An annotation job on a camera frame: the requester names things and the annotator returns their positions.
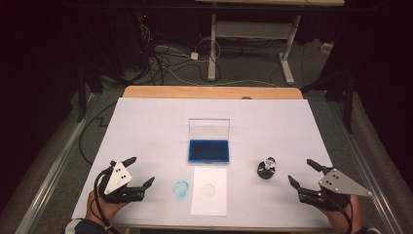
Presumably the large white table cover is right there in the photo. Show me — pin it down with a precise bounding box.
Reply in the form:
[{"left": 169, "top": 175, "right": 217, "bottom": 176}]
[{"left": 71, "top": 97, "right": 335, "bottom": 230}]

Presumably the hand-held gripper cable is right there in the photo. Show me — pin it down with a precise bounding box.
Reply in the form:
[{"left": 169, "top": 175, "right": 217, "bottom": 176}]
[
  {"left": 324, "top": 189, "right": 356, "bottom": 234},
  {"left": 93, "top": 164, "right": 123, "bottom": 234}
]

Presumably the white power strip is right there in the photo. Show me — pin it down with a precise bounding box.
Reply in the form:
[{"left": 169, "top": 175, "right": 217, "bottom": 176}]
[{"left": 320, "top": 42, "right": 335, "bottom": 55}]

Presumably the black stand leg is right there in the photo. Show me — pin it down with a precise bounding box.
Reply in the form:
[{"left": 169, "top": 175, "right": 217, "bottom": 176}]
[
  {"left": 76, "top": 64, "right": 105, "bottom": 124},
  {"left": 301, "top": 69, "right": 357, "bottom": 135}
]

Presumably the person's right hand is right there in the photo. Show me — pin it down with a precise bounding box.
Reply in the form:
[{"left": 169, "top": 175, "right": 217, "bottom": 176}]
[{"left": 319, "top": 194, "right": 363, "bottom": 234}]

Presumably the aluminium frame rail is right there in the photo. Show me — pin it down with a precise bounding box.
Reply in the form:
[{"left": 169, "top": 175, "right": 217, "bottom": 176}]
[
  {"left": 327, "top": 100, "right": 403, "bottom": 234},
  {"left": 14, "top": 92, "right": 100, "bottom": 234}
]

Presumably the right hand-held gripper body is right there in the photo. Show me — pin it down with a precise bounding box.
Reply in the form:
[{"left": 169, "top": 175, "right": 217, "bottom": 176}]
[{"left": 297, "top": 167, "right": 373, "bottom": 213}]

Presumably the tangle of black cables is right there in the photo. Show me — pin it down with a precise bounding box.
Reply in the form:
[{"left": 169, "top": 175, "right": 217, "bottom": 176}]
[{"left": 137, "top": 22, "right": 225, "bottom": 86}]

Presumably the left hand-held gripper cable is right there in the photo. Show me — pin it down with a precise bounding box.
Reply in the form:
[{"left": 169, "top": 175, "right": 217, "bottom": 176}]
[{"left": 93, "top": 164, "right": 123, "bottom": 234}]

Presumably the black stamp with crystal knob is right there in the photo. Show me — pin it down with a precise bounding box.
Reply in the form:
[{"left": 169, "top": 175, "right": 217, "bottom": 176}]
[{"left": 256, "top": 156, "right": 277, "bottom": 180}]

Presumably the white paper sheet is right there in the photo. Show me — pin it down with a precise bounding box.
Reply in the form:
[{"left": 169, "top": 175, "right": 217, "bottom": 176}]
[{"left": 190, "top": 166, "right": 228, "bottom": 217}]

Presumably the black floor cable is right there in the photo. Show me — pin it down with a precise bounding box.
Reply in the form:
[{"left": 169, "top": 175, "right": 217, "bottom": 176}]
[{"left": 78, "top": 101, "right": 118, "bottom": 165}]

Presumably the clear case with blue lining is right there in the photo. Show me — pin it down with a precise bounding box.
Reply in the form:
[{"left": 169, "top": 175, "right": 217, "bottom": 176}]
[{"left": 187, "top": 118, "right": 231, "bottom": 166}]

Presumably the person's left hand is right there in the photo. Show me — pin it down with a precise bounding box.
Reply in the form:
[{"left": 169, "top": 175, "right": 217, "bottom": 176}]
[{"left": 86, "top": 189, "right": 131, "bottom": 225}]

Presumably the white metal frame desk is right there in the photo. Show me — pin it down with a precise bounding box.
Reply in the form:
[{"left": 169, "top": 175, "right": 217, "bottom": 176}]
[{"left": 194, "top": 0, "right": 346, "bottom": 86}]

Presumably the right hand-held gripper cable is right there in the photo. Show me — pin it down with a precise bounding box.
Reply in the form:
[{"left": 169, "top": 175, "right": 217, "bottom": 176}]
[{"left": 324, "top": 189, "right": 356, "bottom": 234}]

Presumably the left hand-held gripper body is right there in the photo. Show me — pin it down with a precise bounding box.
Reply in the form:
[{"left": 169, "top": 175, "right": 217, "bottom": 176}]
[{"left": 95, "top": 160, "right": 146, "bottom": 205}]

